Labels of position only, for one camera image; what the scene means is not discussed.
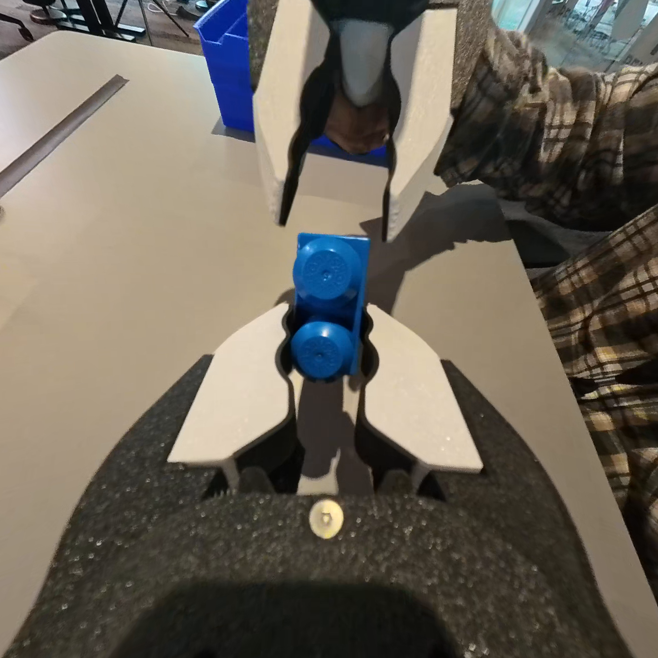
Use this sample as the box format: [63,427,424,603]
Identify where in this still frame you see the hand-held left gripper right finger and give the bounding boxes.
[355,303,484,489]

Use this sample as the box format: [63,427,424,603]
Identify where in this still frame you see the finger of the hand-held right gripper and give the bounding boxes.
[252,0,332,228]
[381,8,458,243]

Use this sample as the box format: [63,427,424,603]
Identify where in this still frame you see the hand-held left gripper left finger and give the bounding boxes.
[168,303,300,489]

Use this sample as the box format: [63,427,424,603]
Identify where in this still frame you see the blue plastic bin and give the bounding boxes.
[194,0,389,168]

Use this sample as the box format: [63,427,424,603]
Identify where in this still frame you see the blue two-stud block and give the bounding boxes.
[290,232,372,383]

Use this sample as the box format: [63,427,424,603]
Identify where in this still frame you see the person's right forearm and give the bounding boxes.
[434,26,658,232]

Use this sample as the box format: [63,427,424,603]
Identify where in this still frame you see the person's plaid shirt torso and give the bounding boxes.
[529,206,658,592]

